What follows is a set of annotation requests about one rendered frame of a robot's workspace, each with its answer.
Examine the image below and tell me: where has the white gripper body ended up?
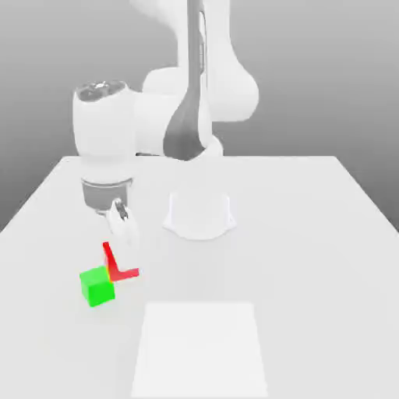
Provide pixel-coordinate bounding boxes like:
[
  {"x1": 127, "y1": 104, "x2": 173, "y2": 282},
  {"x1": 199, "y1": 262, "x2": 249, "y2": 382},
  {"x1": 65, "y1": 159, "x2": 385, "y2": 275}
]
[{"x1": 106, "y1": 210, "x2": 140, "y2": 249}]

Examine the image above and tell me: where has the small green cube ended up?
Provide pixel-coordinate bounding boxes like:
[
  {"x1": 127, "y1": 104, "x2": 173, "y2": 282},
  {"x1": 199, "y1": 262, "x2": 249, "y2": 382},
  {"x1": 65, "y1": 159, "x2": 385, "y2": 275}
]
[{"x1": 79, "y1": 265, "x2": 116, "y2": 309}]

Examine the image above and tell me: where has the small red cube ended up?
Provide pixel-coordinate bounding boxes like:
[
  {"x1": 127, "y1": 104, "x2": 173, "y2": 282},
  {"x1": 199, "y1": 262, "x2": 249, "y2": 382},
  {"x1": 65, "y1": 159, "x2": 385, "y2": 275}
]
[{"x1": 101, "y1": 241, "x2": 140, "y2": 283}]

